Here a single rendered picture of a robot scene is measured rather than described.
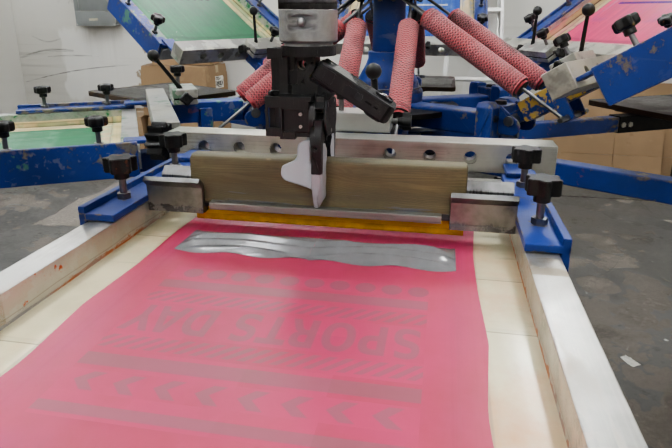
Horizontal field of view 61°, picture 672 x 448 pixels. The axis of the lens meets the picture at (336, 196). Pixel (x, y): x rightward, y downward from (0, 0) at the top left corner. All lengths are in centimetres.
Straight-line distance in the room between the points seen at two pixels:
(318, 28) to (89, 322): 42
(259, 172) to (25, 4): 547
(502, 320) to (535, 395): 12
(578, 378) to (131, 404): 34
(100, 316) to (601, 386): 46
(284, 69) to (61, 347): 41
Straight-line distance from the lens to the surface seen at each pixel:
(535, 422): 48
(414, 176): 75
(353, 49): 134
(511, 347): 56
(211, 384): 51
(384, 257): 71
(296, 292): 63
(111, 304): 65
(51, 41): 605
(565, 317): 55
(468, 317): 60
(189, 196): 83
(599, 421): 44
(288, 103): 74
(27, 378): 56
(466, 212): 75
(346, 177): 76
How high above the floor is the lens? 125
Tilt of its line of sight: 18 degrees down
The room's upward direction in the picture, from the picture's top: straight up
